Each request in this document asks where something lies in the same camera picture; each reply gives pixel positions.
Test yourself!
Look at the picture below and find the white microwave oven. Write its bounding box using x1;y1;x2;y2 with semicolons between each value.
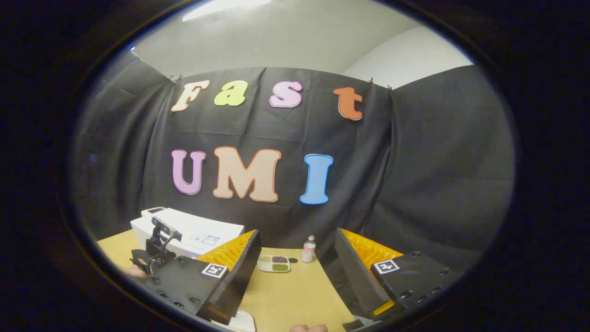
130;210;245;259

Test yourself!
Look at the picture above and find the white square plate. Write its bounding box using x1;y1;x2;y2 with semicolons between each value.
221;309;256;332

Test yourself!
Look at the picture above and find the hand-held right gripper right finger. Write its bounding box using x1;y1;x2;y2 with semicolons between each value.
335;227;464;321

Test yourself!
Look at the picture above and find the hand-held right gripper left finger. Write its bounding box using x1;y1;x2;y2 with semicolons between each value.
138;229;262;325

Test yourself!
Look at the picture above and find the white divided dish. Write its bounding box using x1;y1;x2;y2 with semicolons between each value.
257;255;291;273

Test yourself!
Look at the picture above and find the small clear bottle pink label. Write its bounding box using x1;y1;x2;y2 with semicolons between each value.
301;235;317;263

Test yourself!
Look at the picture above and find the black backdrop cloth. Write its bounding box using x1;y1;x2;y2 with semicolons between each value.
69;48;517;319

